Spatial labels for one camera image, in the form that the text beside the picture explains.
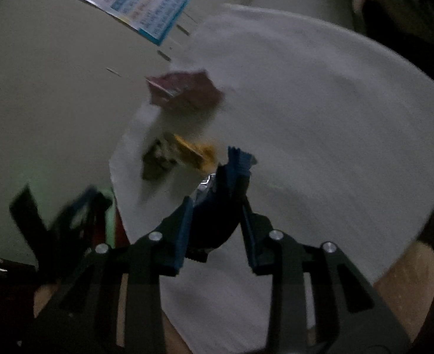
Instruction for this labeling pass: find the wall poster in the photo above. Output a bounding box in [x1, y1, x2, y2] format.
[53, 0, 218, 47]

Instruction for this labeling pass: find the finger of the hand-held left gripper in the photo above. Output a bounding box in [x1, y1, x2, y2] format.
[49, 186, 112, 266]
[9, 183, 55, 270]

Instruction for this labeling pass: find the maroon wrapper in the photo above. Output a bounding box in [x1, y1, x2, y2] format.
[146, 71, 225, 110]

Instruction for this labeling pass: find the white crumpled tissue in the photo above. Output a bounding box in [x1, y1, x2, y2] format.
[154, 105, 219, 139]

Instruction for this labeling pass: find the dark blue wrapper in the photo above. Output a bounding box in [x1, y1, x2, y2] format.
[188, 145, 258, 262]

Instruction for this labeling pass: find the orange yellow wrapper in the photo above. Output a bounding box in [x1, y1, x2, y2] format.
[173, 134, 218, 171]

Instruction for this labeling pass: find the person's right leg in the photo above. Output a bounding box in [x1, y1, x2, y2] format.
[374, 242, 434, 344]

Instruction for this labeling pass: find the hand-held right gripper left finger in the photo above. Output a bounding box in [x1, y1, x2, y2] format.
[29, 195, 195, 354]

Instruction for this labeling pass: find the green cup with red inside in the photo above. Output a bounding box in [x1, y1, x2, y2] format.
[92, 186, 133, 251]

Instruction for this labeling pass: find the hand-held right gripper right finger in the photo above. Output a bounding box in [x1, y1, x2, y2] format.
[239, 195, 413, 354]

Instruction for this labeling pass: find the white cloth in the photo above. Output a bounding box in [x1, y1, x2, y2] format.
[108, 4, 434, 354]

